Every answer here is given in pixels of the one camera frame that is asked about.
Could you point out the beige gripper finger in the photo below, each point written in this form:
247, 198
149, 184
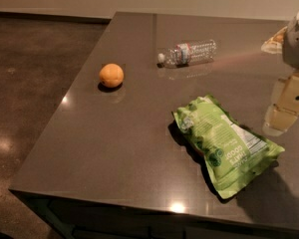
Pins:
284, 108
274, 45

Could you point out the grey robot gripper body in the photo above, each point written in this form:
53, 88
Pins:
297, 45

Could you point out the green rice chip bag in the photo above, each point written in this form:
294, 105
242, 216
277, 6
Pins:
233, 155

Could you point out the clear plastic water bottle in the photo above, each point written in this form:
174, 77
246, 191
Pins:
188, 53

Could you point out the orange fruit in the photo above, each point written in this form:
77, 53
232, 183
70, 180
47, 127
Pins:
111, 75

